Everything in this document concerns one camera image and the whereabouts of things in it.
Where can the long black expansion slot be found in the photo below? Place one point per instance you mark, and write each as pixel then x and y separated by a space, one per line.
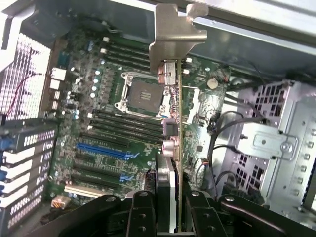
pixel 101 170
pixel 103 184
pixel 106 140

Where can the white expansion slot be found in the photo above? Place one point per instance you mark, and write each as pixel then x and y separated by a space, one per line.
pixel 84 191

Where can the blue expansion slot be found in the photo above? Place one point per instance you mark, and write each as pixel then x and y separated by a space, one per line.
pixel 106 150

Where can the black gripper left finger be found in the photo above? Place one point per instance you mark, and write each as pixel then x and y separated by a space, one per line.
pixel 143 217

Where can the coin cell battery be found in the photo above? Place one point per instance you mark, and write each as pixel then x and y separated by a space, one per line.
pixel 212 83

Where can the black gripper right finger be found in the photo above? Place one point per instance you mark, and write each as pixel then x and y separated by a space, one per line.
pixel 205 219

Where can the metal drive cage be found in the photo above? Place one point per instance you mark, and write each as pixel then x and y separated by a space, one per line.
pixel 279 143

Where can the short black expansion slot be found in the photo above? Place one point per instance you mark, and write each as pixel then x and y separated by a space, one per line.
pixel 85 159

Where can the green motherboard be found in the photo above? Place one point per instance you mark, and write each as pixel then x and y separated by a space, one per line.
pixel 145 150

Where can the CPU socket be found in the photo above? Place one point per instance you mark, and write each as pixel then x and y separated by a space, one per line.
pixel 140 96

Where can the open black PC case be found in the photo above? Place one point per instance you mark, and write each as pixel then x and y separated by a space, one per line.
pixel 247 37

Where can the white power connector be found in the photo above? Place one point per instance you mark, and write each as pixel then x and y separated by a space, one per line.
pixel 59 202

